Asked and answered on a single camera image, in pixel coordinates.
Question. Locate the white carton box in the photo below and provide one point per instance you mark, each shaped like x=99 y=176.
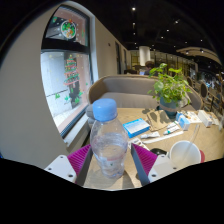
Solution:
x=204 y=118

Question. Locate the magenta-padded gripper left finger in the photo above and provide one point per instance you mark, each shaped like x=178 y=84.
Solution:
x=60 y=166

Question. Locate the white printed cup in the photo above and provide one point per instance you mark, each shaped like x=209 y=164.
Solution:
x=185 y=153

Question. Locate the blue and white flat box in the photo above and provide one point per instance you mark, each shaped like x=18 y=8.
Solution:
x=136 y=127

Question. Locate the flat round red coaster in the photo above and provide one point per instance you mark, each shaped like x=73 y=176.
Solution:
x=202 y=156

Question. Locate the clear bottle with blue cap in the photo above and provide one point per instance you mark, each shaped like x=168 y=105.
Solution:
x=108 y=143

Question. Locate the beige curved sofa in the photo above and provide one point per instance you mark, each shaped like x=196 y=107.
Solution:
x=126 y=88

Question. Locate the small blue and white box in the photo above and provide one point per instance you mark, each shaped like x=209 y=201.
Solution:
x=183 y=121

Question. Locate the group of dining chairs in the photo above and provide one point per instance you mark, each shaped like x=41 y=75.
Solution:
x=208 y=95

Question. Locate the window with festive stickers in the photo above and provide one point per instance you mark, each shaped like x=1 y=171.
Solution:
x=65 y=83

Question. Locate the white tube with teal print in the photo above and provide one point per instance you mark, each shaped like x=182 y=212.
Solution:
x=171 y=129

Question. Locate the person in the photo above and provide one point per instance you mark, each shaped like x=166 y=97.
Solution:
x=149 y=66

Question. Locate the white round column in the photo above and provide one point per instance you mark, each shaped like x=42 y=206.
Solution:
x=144 y=55

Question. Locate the green potted plant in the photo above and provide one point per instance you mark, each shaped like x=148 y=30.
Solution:
x=170 y=88

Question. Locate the pill blister pack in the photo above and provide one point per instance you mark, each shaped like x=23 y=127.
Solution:
x=138 y=143

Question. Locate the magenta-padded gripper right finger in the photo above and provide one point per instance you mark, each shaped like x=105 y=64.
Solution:
x=163 y=166

